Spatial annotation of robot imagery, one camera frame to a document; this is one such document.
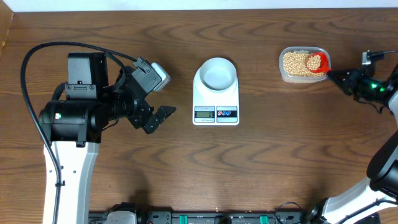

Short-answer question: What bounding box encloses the grey round bowl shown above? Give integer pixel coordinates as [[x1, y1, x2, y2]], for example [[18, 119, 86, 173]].
[[199, 57, 238, 91]]

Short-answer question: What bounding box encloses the black left camera cable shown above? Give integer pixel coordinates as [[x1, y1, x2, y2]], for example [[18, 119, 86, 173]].
[[20, 41, 139, 224]]

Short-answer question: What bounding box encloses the white digital kitchen scale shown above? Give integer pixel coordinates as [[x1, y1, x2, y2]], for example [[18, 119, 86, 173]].
[[192, 69, 240, 126]]

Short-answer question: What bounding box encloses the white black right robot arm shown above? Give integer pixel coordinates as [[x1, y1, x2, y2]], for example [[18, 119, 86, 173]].
[[305, 68, 397, 223]]

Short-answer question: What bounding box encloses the red plastic measuring scoop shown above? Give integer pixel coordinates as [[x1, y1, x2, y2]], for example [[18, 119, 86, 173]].
[[305, 52, 331, 73]]

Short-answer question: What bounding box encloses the clear plastic container of soybeans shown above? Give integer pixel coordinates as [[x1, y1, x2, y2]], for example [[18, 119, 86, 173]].
[[279, 47, 331, 83]]

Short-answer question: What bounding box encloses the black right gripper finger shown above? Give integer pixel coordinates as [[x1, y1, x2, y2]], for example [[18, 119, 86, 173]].
[[329, 74, 352, 95], [326, 69, 353, 78]]

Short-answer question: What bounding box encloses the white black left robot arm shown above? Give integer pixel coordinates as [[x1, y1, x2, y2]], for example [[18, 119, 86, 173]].
[[39, 52, 176, 223]]

